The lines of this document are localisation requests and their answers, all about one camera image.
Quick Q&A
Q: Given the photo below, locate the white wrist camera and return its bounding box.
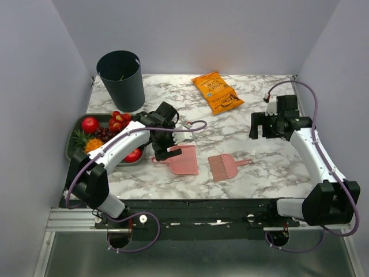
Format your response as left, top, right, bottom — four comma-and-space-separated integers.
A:
265, 96, 277, 116
172, 126, 194, 144

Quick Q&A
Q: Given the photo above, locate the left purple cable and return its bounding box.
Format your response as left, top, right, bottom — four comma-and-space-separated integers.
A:
65, 120, 208, 253

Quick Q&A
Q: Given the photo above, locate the aluminium frame rail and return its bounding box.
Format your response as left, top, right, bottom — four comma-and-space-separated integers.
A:
46, 207, 351, 233

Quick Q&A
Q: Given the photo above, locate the red apple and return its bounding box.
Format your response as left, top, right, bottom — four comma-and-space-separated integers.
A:
81, 117, 99, 134
124, 148, 142, 163

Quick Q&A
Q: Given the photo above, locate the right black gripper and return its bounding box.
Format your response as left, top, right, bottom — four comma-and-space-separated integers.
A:
249, 111, 285, 139

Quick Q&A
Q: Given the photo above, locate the red apple front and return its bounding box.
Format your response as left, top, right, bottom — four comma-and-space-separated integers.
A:
124, 148, 142, 163

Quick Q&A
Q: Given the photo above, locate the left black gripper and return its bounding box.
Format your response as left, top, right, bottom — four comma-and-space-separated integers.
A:
151, 122, 182, 162

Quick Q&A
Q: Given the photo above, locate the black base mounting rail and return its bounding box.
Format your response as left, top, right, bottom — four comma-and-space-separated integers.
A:
93, 199, 299, 241

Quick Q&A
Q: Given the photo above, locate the dark grape bunch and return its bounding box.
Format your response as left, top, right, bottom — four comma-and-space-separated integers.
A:
95, 127, 116, 143

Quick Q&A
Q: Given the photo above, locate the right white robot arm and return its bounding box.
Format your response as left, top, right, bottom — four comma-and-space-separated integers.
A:
249, 95, 360, 226

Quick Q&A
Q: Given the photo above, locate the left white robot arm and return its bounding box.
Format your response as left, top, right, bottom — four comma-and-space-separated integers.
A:
65, 102, 182, 228

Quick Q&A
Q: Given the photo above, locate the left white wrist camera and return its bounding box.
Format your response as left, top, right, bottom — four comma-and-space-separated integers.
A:
172, 126, 194, 144

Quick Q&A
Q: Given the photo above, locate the pink hand brush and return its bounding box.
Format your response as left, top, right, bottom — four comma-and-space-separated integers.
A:
208, 154, 253, 182

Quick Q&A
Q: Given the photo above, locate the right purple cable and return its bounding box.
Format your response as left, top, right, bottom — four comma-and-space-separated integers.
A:
263, 80, 361, 254

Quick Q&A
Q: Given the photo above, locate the dark grey waste bin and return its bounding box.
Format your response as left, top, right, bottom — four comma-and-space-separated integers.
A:
96, 50, 145, 113

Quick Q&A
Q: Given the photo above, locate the red cherry bunch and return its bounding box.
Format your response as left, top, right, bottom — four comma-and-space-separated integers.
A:
108, 111, 131, 133

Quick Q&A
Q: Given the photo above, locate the orange chips bag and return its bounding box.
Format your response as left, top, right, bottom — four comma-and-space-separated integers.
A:
192, 71, 244, 115

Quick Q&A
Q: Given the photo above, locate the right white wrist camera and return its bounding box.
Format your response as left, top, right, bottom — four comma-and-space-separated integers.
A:
265, 96, 277, 116

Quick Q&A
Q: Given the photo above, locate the red apple back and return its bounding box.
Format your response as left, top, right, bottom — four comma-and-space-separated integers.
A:
81, 117, 99, 134

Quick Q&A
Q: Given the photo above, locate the pink dustpan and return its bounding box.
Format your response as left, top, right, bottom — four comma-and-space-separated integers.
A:
151, 144, 199, 175

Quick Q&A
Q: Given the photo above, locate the purple cable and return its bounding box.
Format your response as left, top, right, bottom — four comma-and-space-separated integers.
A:
65, 120, 208, 253
263, 80, 361, 254

